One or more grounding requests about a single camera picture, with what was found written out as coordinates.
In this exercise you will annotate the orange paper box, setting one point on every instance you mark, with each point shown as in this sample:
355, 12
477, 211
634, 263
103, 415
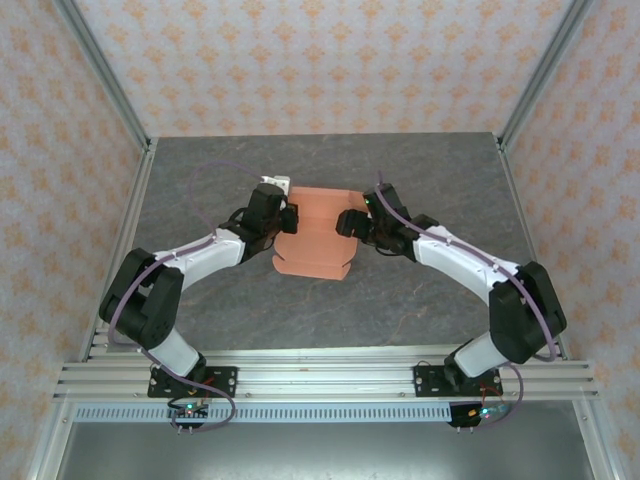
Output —
320, 235

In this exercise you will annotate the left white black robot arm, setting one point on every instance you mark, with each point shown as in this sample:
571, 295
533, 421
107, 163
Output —
200, 255

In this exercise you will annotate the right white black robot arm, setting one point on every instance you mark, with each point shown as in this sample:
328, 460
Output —
450, 255

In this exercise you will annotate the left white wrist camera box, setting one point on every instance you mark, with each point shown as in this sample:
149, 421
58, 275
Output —
277, 181

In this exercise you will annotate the aluminium table side rail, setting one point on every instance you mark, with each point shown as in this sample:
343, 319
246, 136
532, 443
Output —
518, 200
136, 200

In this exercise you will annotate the aluminium table edge rail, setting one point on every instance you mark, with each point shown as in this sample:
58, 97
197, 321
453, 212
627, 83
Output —
325, 354

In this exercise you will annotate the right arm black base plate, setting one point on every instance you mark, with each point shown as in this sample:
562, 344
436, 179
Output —
425, 380

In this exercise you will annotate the wide aluminium mounting rail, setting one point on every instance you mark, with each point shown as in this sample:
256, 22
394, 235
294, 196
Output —
325, 385

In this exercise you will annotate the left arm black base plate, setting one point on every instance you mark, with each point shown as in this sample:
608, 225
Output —
225, 380

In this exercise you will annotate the aluminium frame post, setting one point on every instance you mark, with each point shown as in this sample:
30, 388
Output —
107, 75
541, 75

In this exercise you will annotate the aluminium frame leg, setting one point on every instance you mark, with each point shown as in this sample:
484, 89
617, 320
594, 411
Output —
597, 450
47, 450

